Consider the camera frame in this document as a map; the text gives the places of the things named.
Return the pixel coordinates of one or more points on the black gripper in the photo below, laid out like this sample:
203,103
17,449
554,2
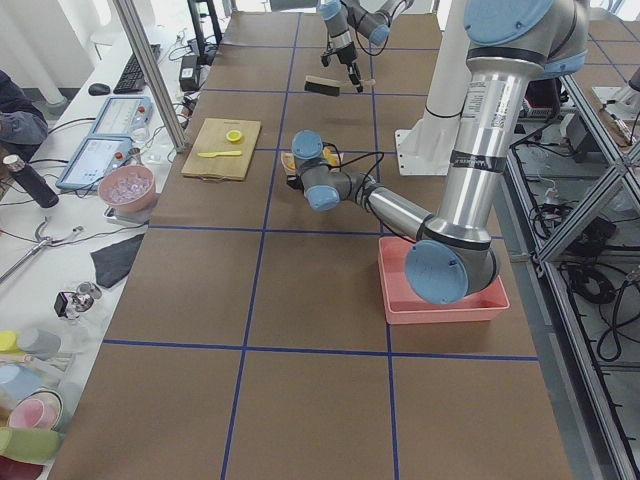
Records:
344,53
295,183

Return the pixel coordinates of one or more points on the beige plastic dustpan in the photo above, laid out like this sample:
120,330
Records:
290,172

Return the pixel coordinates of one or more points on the yellow toy ginger root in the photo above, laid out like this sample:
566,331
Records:
334,159

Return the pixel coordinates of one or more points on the wooden hand brush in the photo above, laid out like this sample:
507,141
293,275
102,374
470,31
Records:
333,87

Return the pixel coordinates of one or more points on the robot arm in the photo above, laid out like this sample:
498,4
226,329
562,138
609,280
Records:
498,49
341,18

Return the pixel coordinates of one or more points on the pink plastic bin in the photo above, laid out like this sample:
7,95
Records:
425,282

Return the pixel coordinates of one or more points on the yellow lemon half toy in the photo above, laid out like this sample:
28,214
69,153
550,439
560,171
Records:
234,135

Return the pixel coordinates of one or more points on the yellow toy knife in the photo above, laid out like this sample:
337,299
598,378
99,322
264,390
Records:
214,154

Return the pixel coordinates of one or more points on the wooden cutting board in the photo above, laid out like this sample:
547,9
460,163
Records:
212,138

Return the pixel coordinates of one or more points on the black power adapter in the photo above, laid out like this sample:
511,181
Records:
189,74

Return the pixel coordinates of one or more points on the pink bowl with ice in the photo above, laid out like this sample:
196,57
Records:
129,189

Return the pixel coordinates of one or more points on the far teach pendant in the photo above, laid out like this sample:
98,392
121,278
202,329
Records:
120,114

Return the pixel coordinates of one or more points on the teach pendant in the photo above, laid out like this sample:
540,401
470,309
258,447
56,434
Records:
120,114
96,157

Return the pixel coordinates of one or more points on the black keyboard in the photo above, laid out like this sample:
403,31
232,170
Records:
132,78

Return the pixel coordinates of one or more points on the dark grey cloth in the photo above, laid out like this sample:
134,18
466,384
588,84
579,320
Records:
114,262

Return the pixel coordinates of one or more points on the near teach pendant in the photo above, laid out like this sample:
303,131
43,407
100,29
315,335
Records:
96,157

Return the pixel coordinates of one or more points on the black computer mouse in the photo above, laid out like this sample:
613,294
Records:
98,89

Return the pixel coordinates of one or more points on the black water bottle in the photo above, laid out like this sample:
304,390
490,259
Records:
31,181

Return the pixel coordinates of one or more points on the metal stand rod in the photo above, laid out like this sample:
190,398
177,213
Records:
42,241

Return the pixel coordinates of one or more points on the person in dark clothes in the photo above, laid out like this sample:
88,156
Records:
23,126

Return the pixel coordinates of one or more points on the grey cup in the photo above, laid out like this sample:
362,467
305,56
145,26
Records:
39,342

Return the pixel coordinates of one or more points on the yellow cup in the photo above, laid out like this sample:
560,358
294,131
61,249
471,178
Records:
9,342

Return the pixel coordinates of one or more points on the pink cup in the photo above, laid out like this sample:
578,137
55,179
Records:
41,410

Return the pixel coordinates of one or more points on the blue cup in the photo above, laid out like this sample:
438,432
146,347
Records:
18,382

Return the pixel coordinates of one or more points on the green cup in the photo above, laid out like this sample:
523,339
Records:
36,446

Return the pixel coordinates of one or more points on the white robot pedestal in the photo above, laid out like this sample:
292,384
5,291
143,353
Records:
425,149

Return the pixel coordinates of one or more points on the aluminium frame post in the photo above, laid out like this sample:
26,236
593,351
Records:
140,46

